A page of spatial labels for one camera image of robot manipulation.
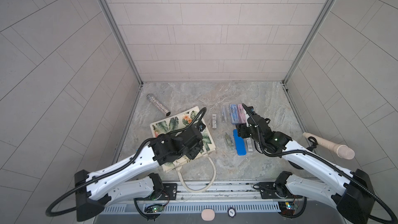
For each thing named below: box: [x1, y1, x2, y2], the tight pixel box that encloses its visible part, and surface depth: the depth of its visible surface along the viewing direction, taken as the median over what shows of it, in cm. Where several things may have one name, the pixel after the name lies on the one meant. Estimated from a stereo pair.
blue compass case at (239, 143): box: [232, 129, 247, 156], surface depth 86 cm
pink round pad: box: [201, 208, 216, 222], surface depth 66 cm
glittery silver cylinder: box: [146, 93, 172, 117], surface depth 101 cm
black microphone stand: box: [306, 136, 319, 152], surface depth 71 cm
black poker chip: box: [226, 206, 237, 219], surface depth 68 cm
